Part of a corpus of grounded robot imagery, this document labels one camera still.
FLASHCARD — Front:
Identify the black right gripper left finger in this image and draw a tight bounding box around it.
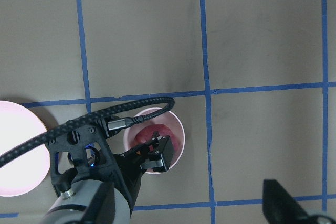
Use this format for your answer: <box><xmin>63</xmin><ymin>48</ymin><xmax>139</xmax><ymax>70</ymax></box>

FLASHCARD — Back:
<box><xmin>79</xmin><ymin>182</ymin><xmax>115</xmax><ymax>224</ymax></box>

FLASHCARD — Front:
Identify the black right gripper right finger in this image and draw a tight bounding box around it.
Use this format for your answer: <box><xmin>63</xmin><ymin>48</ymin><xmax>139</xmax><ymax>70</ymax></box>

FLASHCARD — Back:
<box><xmin>262</xmin><ymin>179</ymin><xmax>314</xmax><ymax>224</ymax></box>

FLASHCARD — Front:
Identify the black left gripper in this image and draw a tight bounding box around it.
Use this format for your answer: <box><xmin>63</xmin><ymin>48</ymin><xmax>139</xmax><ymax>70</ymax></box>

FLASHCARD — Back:
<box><xmin>114</xmin><ymin>135</ymin><xmax>174</xmax><ymax>203</ymax></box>

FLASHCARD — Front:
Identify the red apple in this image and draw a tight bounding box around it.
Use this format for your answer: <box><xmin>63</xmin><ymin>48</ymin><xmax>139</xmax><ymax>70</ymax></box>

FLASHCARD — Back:
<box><xmin>134</xmin><ymin>124</ymin><xmax>180</xmax><ymax>151</ymax></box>

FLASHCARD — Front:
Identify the pink bowl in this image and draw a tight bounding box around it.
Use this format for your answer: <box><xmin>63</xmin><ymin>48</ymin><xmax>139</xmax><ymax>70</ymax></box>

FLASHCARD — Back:
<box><xmin>123</xmin><ymin>111</ymin><xmax>185</xmax><ymax>168</ymax></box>

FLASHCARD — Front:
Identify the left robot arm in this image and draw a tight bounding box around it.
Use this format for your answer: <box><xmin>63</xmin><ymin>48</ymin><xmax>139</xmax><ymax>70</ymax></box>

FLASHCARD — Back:
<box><xmin>41</xmin><ymin>132</ymin><xmax>174</xmax><ymax>223</ymax></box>

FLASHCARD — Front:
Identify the pink plate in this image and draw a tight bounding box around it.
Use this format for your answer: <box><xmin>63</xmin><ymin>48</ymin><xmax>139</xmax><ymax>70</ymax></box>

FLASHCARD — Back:
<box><xmin>1</xmin><ymin>101</ymin><xmax>50</xmax><ymax>197</ymax></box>

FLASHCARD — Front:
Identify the braided black usb cable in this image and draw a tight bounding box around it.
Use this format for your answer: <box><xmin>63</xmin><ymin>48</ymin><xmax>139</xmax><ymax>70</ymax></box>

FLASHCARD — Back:
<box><xmin>0</xmin><ymin>96</ymin><xmax>176</xmax><ymax>169</ymax></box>

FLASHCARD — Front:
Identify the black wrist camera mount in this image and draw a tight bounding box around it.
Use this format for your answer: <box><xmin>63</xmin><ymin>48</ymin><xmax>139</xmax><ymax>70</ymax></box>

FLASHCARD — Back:
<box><xmin>47</xmin><ymin>119</ymin><xmax>124</xmax><ymax>196</ymax></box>

